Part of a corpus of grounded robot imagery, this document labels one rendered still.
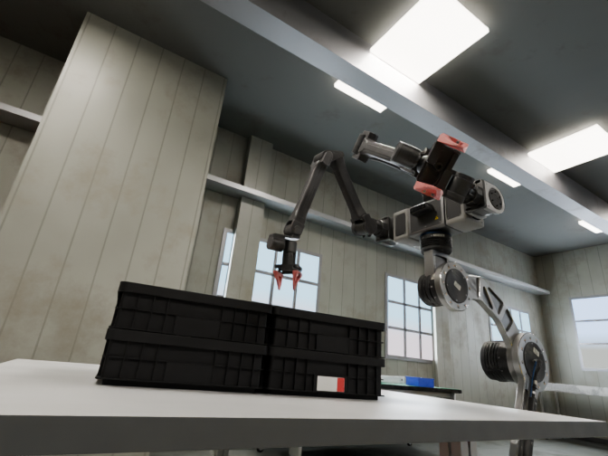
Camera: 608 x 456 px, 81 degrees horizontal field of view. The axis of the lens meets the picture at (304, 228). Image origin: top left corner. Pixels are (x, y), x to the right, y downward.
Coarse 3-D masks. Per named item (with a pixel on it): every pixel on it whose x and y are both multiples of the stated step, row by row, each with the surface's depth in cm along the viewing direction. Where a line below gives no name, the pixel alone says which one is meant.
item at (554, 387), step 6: (552, 384) 608; (558, 384) 600; (546, 390) 612; (552, 390) 605; (558, 390) 598; (564, 390) 591; (570, 390) 584; (576, 390) 577; (582, 390) 571; (588, 390) 564; (594, 390) 558; (600, 390) 552; (606, 390) 546; (540, 396) 620; (540, 402) 618; (558, 408) 638; (558, 414) 635
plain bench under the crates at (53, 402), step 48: (0, 384) 64; (48, 384) 71; (96, 384) 80; (0, 432) 38; (48, 432) 40; (96, 432) 42; (144, 432) 45; (192, 432) 48; (240, 432) 51; (288, 432) 54; (336, 432) 59; (384, 432) 64; (432, 432) 70; (480, 432) 77; (528, 432) 86; (576, 432) 97
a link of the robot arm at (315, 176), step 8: (328, 152) 161; (320, 160) 161; (328, 160) 160; (312, 168) 162; (320, 168) 161; (312, 176) 159; (320, 176) 161; (312, 184) 158; (304, 192) 156; (312, 192) 157; (304, 200) 155; (312, 200) 157; (296, 208) 154; (304, 208) 154; (296, 216) 151; (304, 216) 153; (288, 224) 154; (296, 224) 150; (288, 232) 150
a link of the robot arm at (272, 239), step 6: (294, 228) 148; (300, 228) 149; (270, 234) 148; (276, 234) 146; (282, 234) 148; (294, 234) 148; (300, 234) 149; (270, 240) 146; (276, 240) 145; (282, 240) 147; (294, 240) 152; (270, 246) 145; (276, 246) 145; (282, 246) 146
